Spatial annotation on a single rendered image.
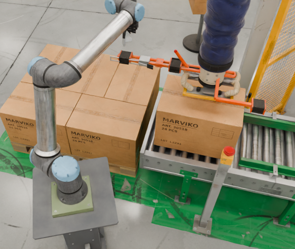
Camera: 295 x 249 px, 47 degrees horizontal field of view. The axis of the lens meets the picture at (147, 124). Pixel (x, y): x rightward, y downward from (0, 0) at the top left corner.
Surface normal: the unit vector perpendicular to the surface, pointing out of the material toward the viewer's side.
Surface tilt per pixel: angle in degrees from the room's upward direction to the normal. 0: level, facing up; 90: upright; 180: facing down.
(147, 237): 0
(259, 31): 90
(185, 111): 0
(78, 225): 0
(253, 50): 92
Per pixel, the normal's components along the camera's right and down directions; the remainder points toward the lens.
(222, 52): 0.06, 0.55
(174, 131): -0.24, 0.73
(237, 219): 0.04, -0.65
